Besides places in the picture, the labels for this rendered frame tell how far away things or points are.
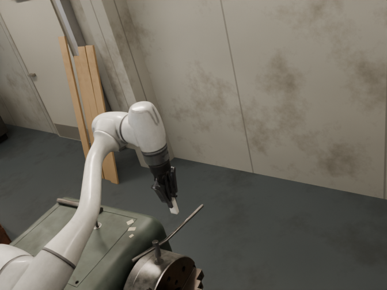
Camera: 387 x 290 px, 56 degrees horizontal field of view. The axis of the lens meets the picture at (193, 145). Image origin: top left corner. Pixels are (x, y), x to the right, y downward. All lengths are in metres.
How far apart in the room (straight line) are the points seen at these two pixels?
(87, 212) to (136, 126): 0.30
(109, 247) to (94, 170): 0.39
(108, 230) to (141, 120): 0.56
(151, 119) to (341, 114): 2.08
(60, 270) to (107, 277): 0.38
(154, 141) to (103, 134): 0.18
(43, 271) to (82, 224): 0.15
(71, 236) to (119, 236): 0.47
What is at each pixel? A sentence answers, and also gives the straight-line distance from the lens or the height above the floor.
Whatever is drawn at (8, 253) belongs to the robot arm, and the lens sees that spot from 1.12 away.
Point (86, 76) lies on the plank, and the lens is 4.05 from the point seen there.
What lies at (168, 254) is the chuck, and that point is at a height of 1.21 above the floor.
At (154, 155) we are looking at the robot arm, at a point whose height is 1.59.
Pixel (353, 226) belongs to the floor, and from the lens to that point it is 3.13.
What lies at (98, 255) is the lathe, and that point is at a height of 1.25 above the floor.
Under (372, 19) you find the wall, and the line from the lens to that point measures 2.71.
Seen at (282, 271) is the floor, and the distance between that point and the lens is 2.83.
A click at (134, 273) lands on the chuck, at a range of 1.36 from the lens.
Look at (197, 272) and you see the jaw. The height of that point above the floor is 1.11.
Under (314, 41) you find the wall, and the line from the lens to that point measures 2.86.
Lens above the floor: 2.17
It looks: 29 degrees down
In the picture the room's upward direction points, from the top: 15 degrees counter-clockwise
